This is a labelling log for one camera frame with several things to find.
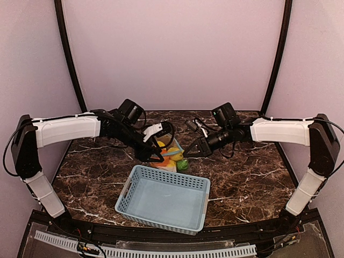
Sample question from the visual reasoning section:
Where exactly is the yellow toy mango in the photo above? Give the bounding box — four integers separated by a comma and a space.
157, 141, 167, 149

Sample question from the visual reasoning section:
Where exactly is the orange toy fruit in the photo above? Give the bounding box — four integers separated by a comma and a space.
150, 156, 175, 167

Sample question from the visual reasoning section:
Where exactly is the clear zip bag blue zipper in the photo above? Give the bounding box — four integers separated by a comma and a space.
150, 138, 184, 172

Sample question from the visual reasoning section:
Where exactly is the yellow wrinkled toy fruit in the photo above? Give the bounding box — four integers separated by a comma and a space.
171, 152, 184, 162

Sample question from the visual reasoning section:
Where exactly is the green toy bitter gourd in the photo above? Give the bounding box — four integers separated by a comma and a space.
177, 159, 189, 171

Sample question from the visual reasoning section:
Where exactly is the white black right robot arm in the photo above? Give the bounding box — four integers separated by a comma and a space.
183, 113, 340, 216

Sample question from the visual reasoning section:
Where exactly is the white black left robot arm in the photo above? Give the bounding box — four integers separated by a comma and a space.
5, 109, 164, 218

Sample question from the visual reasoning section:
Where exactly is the light blue perforated plastic basket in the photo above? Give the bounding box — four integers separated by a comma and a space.
114, 165, 211, 235

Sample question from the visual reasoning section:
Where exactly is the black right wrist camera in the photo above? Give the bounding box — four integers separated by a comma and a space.
211, 102, 241, 128

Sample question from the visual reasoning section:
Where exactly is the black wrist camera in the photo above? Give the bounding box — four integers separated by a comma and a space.
118, 99, 144, 125
211, 102, 241, 128

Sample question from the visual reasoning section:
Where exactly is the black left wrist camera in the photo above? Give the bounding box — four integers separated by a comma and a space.
118, 99, 144, 125

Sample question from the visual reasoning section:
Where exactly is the black table front rail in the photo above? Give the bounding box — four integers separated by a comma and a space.
60, 219, 285, 243

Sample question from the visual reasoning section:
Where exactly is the white slotted cable duct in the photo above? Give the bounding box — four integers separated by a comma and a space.
34, 230, 257, 257

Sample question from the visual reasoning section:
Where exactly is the black frame post right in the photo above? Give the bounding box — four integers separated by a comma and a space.
260, 0, 293, 114

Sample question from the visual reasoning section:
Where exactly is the black frame post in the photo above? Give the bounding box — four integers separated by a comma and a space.
260, 0, 293, 114
54, 0, 87, 112

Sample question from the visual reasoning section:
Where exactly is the black frame post left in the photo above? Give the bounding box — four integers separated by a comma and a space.
54, 0, 87, 112

